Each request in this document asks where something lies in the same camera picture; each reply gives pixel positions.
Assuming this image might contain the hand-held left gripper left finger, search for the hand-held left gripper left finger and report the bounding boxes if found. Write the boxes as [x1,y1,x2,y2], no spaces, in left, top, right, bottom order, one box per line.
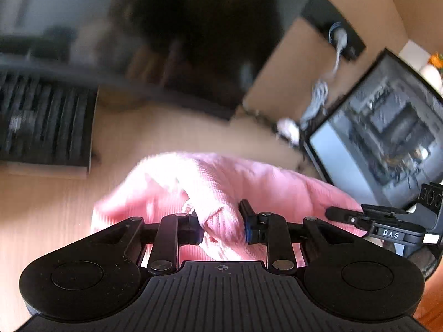
[110,210,204,276]

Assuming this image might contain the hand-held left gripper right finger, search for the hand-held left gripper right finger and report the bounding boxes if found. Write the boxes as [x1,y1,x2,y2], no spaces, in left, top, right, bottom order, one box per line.
[239,199,333,274]

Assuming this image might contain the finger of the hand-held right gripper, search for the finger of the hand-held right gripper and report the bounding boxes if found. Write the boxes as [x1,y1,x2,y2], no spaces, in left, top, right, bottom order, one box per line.
[325,206,374,232]

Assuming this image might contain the pink knitted garment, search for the pink knitted garment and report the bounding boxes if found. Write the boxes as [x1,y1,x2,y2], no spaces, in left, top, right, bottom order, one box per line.
[91,151,368,262]

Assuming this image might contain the laptop screen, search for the laptop screen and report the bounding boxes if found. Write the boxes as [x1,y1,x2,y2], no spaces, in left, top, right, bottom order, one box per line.
[302,49,443,212]

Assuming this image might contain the white computer mouse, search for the white computer mouse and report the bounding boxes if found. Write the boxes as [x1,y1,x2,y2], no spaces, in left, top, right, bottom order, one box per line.
[276,117,301,146]

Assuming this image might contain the white box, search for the white box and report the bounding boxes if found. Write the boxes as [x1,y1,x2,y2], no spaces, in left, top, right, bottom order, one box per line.
[398,39,443,95]

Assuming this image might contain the black keyboard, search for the black keyboard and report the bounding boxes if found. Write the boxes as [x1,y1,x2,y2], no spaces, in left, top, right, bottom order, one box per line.
[0,71,99,175]

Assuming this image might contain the black power strip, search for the black power strip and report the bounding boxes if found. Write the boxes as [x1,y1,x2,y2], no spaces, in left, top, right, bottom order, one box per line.
[300,0,367,62]

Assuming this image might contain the dark computer monitor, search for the dark computer monitor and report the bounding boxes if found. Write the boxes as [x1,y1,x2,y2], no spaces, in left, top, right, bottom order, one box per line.
[0,0,321,122]

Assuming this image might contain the white plug with cable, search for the white plug with cable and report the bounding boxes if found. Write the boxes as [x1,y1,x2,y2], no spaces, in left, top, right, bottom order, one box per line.
[299,22,349,129]

